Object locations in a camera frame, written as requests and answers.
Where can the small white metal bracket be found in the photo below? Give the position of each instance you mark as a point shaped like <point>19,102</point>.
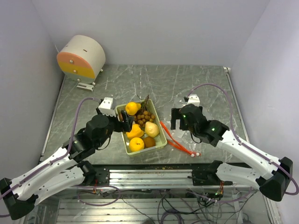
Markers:
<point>86,87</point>

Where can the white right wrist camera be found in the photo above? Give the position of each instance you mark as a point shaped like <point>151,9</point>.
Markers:
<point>192,99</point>

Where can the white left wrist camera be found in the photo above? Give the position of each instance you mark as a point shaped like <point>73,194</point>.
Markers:
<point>107,107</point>

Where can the brown longan bunch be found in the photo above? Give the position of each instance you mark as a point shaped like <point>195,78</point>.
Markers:
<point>144,114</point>

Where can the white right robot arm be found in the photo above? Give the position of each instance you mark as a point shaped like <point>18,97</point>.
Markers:
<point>266,173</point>

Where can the yellow orange fruit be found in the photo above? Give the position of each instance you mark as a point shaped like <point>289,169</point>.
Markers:
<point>136,144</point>

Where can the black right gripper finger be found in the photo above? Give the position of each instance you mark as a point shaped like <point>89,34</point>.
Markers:
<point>183,125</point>
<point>175,115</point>

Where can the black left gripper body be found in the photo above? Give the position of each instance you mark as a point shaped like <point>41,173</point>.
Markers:
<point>114,124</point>

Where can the pale cream pear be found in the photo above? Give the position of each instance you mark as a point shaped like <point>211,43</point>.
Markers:
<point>151,129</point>

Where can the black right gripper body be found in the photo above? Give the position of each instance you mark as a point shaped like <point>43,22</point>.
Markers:
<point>194,131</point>

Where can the white corner clip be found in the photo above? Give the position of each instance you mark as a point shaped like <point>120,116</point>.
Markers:
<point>227,70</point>

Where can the round white drawer cabinet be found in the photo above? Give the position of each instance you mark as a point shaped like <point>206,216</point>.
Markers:
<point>82,59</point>

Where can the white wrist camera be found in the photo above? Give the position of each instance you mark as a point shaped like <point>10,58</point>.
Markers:
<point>192,99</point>
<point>107,107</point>

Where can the clear bag orange zipper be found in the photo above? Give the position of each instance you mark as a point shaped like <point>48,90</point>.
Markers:
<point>178,139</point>

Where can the yellow pear top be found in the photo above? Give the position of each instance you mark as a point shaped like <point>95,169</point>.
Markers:
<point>132,108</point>

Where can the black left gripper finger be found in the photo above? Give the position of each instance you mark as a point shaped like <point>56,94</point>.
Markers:
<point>128,123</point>
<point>124,116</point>

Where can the yellow pear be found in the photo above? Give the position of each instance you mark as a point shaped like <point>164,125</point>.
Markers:
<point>136,132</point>
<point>132,108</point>

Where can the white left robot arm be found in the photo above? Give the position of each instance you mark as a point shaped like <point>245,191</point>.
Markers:
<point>67,167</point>

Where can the brown kiwi fruit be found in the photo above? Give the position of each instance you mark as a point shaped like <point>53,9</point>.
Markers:
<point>149,142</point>

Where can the aluminium extrusion frame rail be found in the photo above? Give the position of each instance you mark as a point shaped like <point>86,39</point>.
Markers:
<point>153,178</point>

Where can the pale green plastic basket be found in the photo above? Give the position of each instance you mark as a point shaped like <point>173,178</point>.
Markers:
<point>160,139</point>

